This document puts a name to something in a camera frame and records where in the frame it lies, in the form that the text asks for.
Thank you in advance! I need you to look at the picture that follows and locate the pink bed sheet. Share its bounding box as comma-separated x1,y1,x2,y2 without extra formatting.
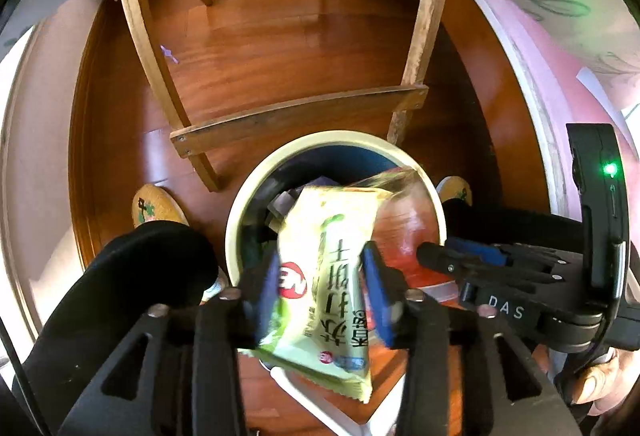
452,0,640,227

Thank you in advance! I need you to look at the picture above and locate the wooden table frame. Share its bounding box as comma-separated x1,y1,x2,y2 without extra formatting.
115,0,453,192

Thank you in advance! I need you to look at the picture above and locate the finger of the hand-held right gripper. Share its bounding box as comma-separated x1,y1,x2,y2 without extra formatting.
416,242,567,288
442,236,585,273

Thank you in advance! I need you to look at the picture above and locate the pale yellow trash bin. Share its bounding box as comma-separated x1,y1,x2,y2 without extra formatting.
225,130,447,297

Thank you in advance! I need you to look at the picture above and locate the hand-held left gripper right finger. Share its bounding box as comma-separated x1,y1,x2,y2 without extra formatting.
362,241,581,436

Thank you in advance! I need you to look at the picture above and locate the orange snack packet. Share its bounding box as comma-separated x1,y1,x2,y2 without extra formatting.
345,167,463,312

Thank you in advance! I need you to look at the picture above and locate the light green cracker packet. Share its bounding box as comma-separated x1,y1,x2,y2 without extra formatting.
250,186,396,404

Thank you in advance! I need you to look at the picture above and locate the person's left leg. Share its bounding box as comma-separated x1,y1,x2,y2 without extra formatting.
10,221,221,436

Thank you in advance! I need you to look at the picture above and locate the person's right hand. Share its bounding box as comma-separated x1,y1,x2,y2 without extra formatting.
570,347,640,417

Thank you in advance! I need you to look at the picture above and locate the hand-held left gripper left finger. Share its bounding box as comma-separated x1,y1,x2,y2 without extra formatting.
57,248,281,436

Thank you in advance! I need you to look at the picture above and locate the patterned yellow slipper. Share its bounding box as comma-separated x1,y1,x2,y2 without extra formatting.
131,183,190,229
435,176,473,207

